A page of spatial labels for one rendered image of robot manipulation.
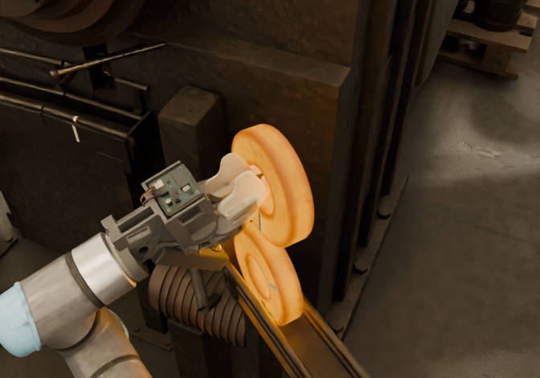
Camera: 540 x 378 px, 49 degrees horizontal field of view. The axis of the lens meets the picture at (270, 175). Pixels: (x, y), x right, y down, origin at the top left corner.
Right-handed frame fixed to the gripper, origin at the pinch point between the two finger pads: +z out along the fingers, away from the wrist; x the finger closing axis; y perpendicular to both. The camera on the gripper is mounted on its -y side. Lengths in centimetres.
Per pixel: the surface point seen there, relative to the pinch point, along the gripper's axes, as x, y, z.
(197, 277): 13.8, -31.0, -15.2
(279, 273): -4.9, -12.9, -5.0
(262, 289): -0.4, -22.0, -7.5
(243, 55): 29.2, -6.2, 11.0
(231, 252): 7.5, -21.0, -8.3
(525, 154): 41, -120, 101
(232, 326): 5.9, -38.2, -14.5
